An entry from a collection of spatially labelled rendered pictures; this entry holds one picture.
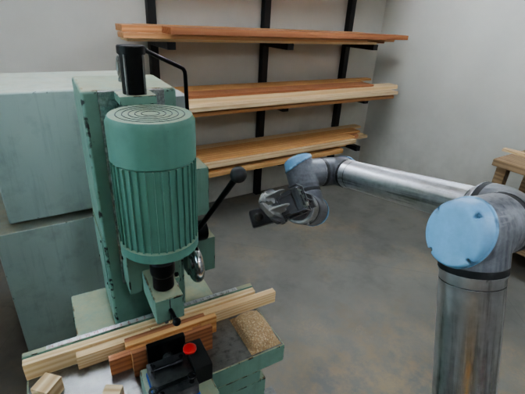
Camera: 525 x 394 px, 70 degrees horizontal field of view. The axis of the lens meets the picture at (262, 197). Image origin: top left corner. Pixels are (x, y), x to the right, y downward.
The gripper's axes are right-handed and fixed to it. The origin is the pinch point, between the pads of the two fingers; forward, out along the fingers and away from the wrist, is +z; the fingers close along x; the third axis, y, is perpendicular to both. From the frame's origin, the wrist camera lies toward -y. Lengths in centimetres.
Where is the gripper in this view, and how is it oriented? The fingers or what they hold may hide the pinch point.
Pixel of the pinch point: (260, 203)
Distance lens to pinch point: 86.1
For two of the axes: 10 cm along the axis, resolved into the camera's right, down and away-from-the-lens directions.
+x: 3.1, 9.1, -2.6
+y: 8.5, -3.9, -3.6
